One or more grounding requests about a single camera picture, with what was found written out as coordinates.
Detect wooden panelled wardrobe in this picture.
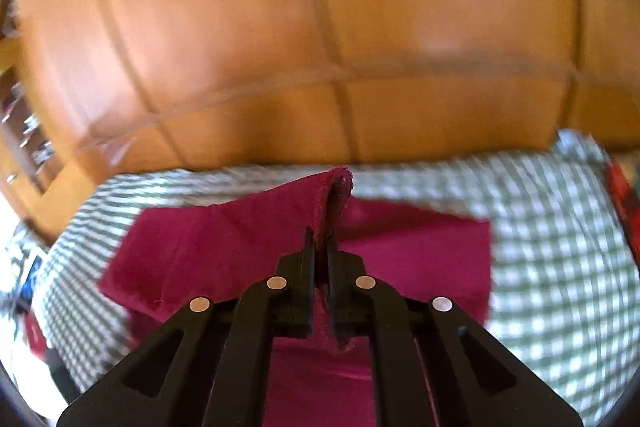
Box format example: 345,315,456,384
1,0,639,237

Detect crimson red long-sleeve garment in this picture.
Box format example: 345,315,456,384
99,168,491,426

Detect multicolour checkered pillow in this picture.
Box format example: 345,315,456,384
605,159,640,262

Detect green white checkered bedsheet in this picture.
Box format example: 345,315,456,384
34,131,639,426

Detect wooden shelf with items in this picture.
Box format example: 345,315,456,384
1,66,62,195

